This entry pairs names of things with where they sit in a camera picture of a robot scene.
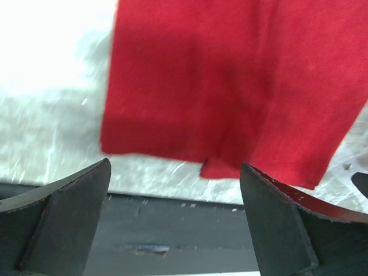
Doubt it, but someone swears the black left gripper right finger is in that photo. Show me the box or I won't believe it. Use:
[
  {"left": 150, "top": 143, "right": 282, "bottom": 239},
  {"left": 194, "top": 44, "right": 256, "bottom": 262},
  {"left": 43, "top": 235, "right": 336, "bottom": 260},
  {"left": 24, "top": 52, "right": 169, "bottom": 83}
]
[{"left": 240, "top": 164, "right": 367, "bottom": 276}]

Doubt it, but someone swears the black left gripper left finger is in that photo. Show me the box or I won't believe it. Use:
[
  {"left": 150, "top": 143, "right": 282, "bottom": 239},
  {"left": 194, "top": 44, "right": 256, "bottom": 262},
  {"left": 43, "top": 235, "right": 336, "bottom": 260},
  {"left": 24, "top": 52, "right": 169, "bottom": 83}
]
[{"left": 1, "top": 159, "right": 111, "bottom": 275}]

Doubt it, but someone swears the dark red t shirt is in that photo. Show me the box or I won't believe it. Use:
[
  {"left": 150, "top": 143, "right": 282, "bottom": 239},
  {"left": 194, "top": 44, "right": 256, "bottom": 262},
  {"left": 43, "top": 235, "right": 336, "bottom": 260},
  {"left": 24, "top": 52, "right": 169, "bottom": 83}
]
[{"left": 101, "top": 0, "right": 367, "bottom": 189}]

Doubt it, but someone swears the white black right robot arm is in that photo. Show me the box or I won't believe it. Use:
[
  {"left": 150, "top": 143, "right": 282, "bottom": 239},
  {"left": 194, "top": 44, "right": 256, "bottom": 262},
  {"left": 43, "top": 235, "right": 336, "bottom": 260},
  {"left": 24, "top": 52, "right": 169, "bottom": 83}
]
[{"left": 351, "top": 172, "right": 368, "bottom": 198}]

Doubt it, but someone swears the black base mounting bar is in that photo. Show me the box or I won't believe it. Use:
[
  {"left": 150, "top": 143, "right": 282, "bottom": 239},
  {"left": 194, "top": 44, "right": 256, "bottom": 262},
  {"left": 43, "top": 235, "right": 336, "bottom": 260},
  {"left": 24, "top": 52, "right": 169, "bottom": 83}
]
[{"left": 0, "top": 182, "right": 259, "bottom": 273}]

